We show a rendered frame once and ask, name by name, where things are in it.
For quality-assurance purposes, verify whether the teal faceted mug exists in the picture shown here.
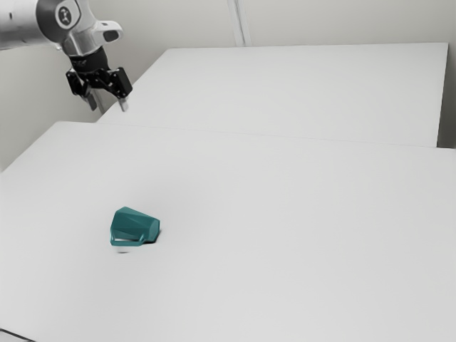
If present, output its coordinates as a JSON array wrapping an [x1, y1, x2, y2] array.
[[109, 206, 162, 248]]

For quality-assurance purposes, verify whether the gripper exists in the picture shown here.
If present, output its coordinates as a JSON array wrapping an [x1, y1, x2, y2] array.
[[65, 46, 134, 113]]

